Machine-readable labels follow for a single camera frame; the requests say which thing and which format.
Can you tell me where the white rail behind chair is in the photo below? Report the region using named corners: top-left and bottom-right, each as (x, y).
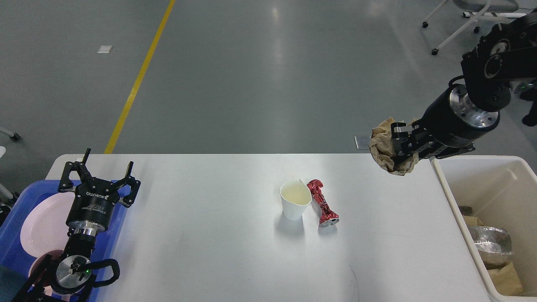
top-left (462, 12), bottom-right (526, 18)

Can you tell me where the beige plastic bin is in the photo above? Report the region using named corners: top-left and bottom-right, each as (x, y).
top-left (431, 155), bottom-right (537, 302)

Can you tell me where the left floor outlet plate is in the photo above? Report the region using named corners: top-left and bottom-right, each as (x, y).
top-left (354, 135), bottom-right (371, 150)

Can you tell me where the pink plate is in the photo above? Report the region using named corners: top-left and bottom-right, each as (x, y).
top-left (20, 192), bottom-right (75, 258)

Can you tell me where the brown paper ball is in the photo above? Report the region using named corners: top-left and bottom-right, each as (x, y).
top-left (368, 117), bottom-right (419, 176)

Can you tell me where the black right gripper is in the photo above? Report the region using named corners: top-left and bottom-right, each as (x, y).
top-left (391, 84), bottom-right (500, 165)

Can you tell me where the blue plastic tray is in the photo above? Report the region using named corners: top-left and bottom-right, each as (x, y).
top-left (1, 180), bottom-right (124, 302)

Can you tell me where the white office chair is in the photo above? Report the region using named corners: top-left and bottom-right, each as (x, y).
top-left (422, 0), bottom-right (520, 56)

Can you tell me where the silver foil wrapper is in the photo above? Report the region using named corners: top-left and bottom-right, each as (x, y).
top-left (467, 226), bottom-right (514, 270)

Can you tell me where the crushed red can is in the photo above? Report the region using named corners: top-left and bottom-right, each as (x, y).
top-left (307, 179), bottom-right (340, 227)

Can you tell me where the brown paper bag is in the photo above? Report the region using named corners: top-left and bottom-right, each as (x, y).
top-left (462, 215), bottom-right (485, 226)
top-left (487, 262), bottom-right (524, 296)

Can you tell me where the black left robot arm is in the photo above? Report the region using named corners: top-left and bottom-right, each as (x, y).
top-left (12, 148), bottom-right (141, 302)

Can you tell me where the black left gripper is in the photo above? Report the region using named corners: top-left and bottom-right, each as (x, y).
top-left (58, 148), bottom-right (141, 235)

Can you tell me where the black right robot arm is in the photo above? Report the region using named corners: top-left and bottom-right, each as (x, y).
top-left (391, 10), bottom-right (537, 164)

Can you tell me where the white paper cup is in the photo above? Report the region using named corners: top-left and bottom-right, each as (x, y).
top-left (279, 180), bottom-right (312, 221)

